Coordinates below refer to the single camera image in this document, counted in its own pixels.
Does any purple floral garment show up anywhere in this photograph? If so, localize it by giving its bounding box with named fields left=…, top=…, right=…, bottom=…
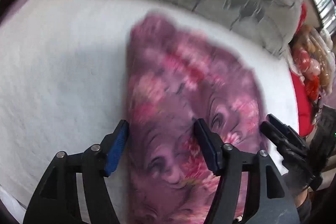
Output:
left=126, top=13, right=267, bottom=223

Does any red cloth at bedside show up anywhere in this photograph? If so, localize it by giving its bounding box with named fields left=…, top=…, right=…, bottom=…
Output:
left=290, top=71, right=314, bottom=137

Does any plastic bags bundle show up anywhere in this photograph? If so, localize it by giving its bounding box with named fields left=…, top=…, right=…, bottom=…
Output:
left=290, top=24, right=335, bottom=101

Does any white quilted bedspread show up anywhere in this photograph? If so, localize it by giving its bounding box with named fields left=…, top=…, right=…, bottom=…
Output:
left=1, top=0, right=298, bottom=223

